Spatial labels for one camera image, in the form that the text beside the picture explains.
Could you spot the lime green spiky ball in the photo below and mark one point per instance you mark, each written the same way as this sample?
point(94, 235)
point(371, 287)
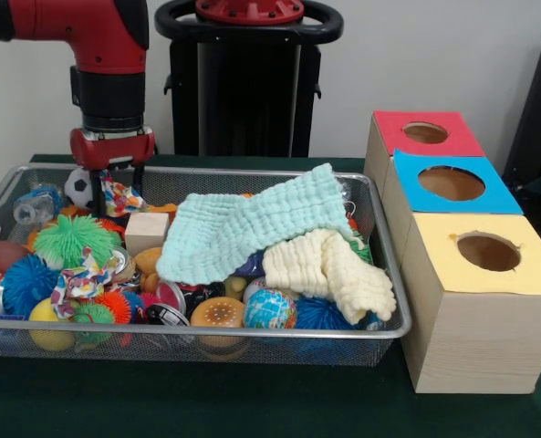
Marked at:
point(69, 239)

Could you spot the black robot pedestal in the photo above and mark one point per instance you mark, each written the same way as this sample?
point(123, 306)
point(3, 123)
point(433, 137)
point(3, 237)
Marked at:
point(252, 91)

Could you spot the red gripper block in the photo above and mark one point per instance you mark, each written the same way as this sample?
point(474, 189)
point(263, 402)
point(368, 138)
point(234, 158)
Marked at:
point(115, 148)

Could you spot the blue spiky ball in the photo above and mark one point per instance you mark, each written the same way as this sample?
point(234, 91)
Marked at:
point(28, 283)

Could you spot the shallow clear mesh bin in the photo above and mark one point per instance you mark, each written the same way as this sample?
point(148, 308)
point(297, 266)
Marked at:
point(151, 182)

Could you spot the plain wooden block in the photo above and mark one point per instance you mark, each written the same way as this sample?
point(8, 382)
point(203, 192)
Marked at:
point(147, 230)

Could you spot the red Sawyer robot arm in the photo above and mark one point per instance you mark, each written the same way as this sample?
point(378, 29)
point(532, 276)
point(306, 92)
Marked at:
point(106, 41)

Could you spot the multicolour patterned cloth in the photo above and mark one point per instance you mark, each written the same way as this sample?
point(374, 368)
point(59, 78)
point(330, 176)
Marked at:
point(119, 198)

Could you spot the small brown football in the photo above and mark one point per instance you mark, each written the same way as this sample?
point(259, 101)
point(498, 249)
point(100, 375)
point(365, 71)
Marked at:
point(1, 255)

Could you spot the wooden box with three holes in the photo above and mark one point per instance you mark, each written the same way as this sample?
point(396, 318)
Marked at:
point(480, 337)

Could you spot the cream waffle cloth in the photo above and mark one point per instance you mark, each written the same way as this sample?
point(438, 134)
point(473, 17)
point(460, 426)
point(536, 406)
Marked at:
point(325, 269)

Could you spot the mint green waffle cloth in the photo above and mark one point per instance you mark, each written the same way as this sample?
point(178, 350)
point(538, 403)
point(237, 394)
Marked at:
point(252, 219)

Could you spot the globe print ball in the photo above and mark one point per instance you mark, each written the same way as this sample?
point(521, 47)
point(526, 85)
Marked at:
point(270, 309)

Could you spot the burger squeeze toy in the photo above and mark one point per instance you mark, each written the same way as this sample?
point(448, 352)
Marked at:
point(217, 312)

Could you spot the small soccer ball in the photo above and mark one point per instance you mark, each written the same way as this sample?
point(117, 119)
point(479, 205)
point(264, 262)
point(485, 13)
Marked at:
point(78, 187)

